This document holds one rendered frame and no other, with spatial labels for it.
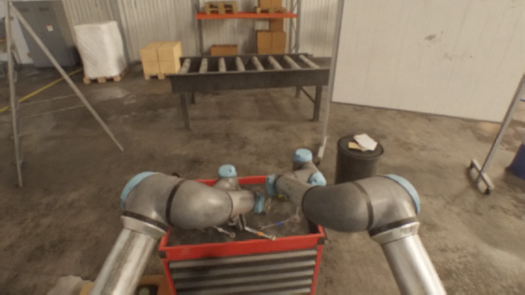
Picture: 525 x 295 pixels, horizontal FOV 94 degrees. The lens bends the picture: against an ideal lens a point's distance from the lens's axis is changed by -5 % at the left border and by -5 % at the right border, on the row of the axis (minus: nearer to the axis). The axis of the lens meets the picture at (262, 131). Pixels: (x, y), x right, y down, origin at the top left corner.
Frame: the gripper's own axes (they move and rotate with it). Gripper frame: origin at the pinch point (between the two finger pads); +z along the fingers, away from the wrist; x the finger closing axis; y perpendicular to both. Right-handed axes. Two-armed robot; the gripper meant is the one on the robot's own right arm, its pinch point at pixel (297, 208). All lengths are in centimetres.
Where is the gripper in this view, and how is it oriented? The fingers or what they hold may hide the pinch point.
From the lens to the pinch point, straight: 128.1
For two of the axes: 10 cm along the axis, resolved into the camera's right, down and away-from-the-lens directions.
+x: 9.5, 1.4, -2.7
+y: -3.0, 4.5, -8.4
